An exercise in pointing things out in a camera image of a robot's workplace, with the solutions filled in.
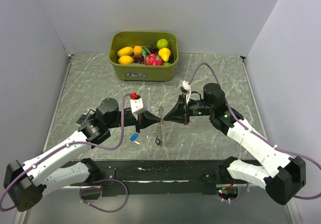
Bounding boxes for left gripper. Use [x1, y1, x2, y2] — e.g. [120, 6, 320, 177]
[106, 109, 161, 133]

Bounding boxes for dark red grapes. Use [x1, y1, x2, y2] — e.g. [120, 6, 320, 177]
[133, 55, 144, 64]

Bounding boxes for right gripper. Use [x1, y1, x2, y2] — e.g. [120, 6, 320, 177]
[164, 93, 214, 125]

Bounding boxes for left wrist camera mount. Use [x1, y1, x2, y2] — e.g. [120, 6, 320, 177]
[130, 92, 148, 120]

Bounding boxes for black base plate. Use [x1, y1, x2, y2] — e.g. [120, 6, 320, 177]
[62, 159, 249, 197]

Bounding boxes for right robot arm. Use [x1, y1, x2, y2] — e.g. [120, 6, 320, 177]
[164, 80, 306, 205]

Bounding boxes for orange fruit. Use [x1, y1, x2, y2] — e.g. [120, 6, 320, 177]
[133, 46, 142, 56]

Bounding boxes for lower yellow mango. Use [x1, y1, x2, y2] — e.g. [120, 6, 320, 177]
[118, 55, 134, 65]

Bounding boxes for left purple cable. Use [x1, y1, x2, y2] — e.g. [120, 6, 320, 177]
[0, 92, 133, 213]

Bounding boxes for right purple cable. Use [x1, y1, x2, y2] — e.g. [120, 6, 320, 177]
[188, 62, 321, 204]

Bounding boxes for purple cable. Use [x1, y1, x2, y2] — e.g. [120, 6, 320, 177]
[0, 92, 133, 213]
[188, 62, 321, 204]

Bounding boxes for aluminium rail frame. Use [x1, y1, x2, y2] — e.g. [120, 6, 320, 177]
[23, 165, 289, 192]

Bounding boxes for yellow pear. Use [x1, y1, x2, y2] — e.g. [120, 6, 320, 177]
[158, 48, 172, 62]

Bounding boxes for green apple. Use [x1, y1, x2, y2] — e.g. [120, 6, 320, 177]
[156, 39, 169, 50]

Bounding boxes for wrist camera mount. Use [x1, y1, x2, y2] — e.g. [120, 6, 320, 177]
[130, 92, 148, 120]
[178, 79, 192, 104]

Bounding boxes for upper yellow mango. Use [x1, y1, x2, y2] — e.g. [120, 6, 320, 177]
[117, 46, 133, 57]

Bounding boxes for pink dragon fruit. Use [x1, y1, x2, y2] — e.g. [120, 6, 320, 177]
[144, 54, 163, 66]

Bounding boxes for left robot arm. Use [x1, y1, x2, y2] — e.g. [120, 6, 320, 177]
[1, 96, 161, 212]

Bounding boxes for yellow mango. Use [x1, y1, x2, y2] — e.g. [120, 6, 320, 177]
[117, 46, 133, 57]
[118, 55, 134, 65]

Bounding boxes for olive green plastic basket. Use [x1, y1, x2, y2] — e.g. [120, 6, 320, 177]
[109, 31, 179, 82]

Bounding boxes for blue key tag on table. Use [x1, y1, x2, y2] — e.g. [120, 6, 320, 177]
[130, 133, 140, 145]

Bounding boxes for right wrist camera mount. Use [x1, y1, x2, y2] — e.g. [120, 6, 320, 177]
[178, 79, 192, 104]

